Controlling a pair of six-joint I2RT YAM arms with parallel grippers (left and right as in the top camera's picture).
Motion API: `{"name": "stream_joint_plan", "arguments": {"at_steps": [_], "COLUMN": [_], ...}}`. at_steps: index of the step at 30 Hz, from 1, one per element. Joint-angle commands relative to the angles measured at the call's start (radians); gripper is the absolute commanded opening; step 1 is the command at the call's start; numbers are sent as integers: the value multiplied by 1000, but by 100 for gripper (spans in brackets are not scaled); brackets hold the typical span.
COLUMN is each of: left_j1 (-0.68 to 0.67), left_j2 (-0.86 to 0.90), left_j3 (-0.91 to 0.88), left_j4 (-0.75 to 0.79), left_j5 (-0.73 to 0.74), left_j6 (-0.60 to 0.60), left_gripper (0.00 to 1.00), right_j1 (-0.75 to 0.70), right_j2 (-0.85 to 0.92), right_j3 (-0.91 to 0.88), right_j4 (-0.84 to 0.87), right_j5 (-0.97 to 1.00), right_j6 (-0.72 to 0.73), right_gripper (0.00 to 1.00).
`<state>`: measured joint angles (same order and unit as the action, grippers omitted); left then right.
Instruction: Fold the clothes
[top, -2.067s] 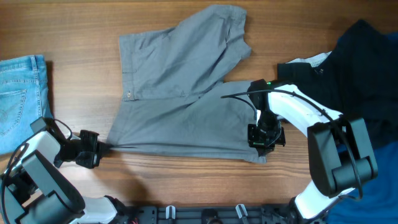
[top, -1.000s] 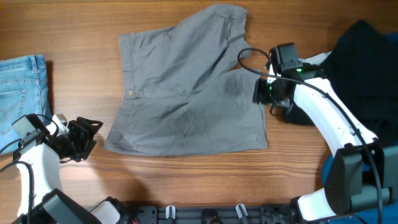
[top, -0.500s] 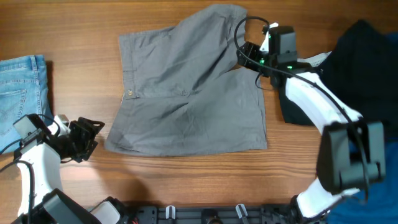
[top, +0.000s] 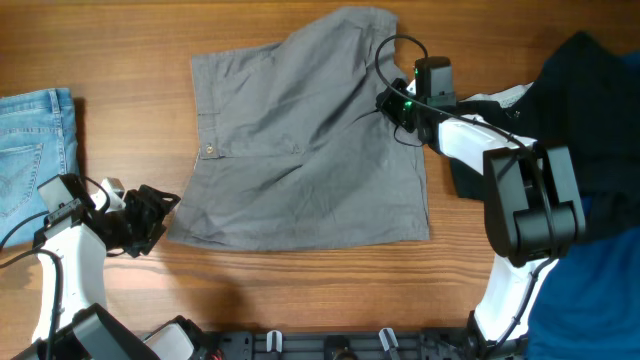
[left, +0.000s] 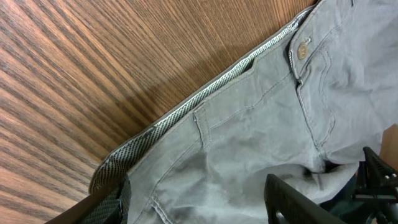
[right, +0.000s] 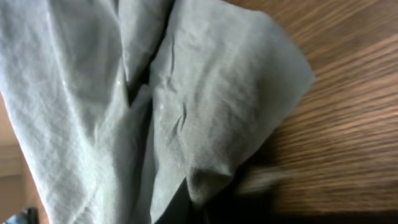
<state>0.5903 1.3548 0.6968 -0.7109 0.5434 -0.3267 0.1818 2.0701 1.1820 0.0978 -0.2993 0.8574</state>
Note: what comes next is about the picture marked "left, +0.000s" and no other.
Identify grey shorts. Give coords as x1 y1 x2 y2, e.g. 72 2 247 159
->
90 0 397 223

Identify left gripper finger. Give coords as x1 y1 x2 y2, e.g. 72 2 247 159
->
46 175 131 224

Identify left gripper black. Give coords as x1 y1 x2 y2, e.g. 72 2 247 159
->
264 147 397 224

